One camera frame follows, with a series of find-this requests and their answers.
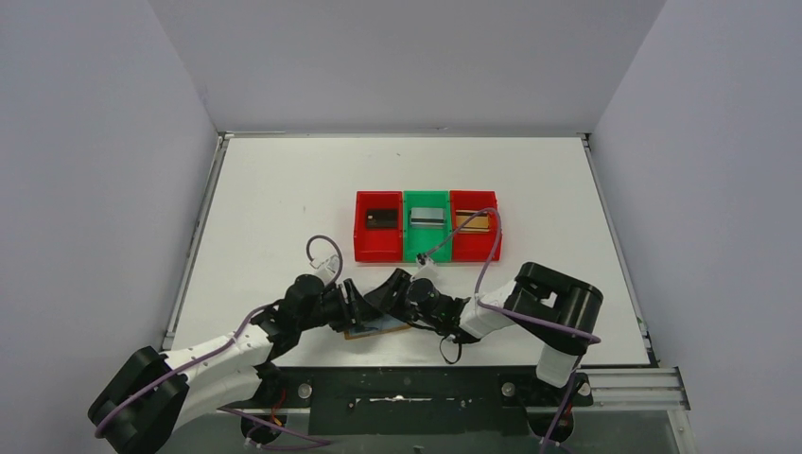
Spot yellow leather card holder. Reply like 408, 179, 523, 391
343, 315, 410, 341

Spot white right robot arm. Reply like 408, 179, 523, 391
364, 262, 603, 388

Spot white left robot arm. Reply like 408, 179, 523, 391
88, 274, 387, 453

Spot black card in bin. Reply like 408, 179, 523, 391
365, 208, 398, 230

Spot silver card in bin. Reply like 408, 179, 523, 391
409, 206, 445, 229

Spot gold card in bin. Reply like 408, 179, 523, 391
455, 210, 491, 234

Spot right red plastic bin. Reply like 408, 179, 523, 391
449, 190, 498, 262

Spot red plastic bin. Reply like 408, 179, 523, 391
353, 191, 403, 263
449, 190, 498, 262

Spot left red plastic bin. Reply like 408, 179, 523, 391
353, 191, 403, 263

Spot green plastic bin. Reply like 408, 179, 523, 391
402, 190, 452, 262

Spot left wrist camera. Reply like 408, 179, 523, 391
309, 255, 342, 285

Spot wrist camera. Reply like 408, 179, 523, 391
309, 255, 342, 285
411, 253, 440, 282

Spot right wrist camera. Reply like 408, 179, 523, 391
411, 253, 440, 282

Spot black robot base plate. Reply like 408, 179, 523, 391
232, 366, 594, 438

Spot aluminium table frame rail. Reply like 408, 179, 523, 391
582, 368, 690, 411

